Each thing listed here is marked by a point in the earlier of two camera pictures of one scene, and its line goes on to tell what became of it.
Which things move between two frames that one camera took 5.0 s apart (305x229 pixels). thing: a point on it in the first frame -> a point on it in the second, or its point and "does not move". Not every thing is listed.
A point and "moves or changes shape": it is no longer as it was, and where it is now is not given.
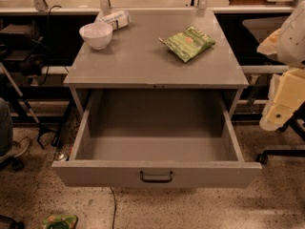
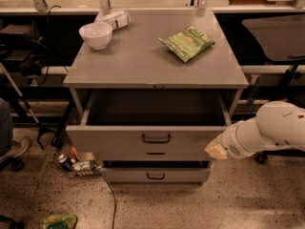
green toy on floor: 61,221 does not move
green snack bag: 189,43 does not move
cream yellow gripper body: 293,40 -> 231,142
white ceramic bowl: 96,34 does not move
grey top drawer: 155,138 moves or changes shape
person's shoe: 18,149 does not move
